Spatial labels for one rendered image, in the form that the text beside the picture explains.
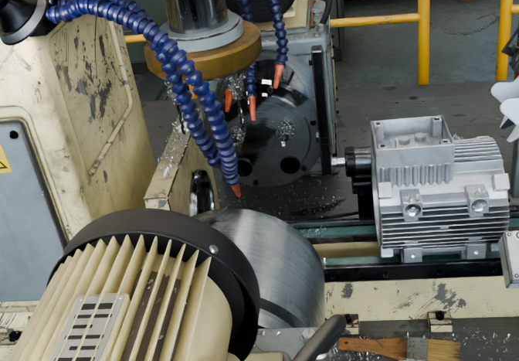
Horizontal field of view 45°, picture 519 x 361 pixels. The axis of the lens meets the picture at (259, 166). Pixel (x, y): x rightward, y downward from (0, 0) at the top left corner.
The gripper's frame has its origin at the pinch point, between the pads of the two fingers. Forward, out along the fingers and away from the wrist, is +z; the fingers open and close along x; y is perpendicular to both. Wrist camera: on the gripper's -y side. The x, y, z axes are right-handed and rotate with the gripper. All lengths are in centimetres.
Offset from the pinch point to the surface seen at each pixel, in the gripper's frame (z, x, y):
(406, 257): 25.6, 4.1, 3.9
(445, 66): 82, -297, -93
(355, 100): 43, -91, 0
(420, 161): 11.0, -0.7, 9.2
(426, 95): 32, -90, -18
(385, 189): 16.9, 1.5, 12.3
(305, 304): 20.8, 28.8, 23.6
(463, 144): 8.1, -6.8, 2.2
